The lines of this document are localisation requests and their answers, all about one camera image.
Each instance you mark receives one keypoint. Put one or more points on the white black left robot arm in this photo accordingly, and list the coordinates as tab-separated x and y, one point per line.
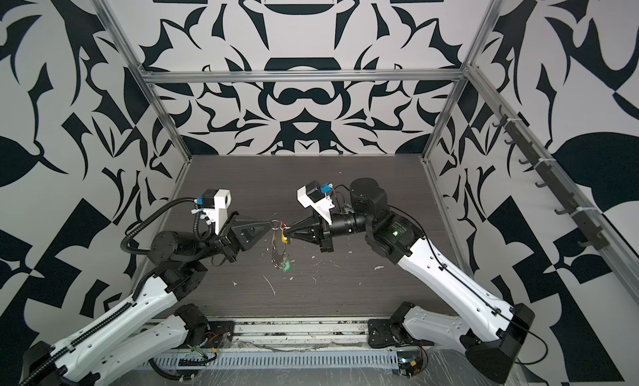
149	322

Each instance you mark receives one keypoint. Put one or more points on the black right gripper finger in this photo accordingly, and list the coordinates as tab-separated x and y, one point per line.
305	235
304	225

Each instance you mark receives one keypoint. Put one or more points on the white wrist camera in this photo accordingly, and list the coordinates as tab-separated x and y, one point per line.
213	207
317	196

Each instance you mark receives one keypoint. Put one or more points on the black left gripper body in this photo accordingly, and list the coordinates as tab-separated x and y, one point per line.
225	247

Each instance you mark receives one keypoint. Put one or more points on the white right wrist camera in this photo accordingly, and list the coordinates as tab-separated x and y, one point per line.
317	196

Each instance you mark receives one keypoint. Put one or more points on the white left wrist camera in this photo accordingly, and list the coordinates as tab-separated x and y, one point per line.
213	207

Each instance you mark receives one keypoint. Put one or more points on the red handled wire keyring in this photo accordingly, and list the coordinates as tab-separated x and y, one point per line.
278	249

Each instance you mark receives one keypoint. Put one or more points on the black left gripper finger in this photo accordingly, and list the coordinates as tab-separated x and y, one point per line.
250	235
241	224

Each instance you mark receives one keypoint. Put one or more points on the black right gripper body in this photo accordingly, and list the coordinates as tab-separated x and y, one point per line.
329	236

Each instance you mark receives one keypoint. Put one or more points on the black wall hook rack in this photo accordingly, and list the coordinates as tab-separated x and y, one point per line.
554	178

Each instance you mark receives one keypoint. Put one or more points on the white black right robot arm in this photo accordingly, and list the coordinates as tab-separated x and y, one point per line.
396	236

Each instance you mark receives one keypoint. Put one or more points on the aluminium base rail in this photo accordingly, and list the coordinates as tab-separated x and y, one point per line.
317	333

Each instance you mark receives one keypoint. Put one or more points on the white slotted cable duct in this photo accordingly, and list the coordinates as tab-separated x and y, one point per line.
234	360

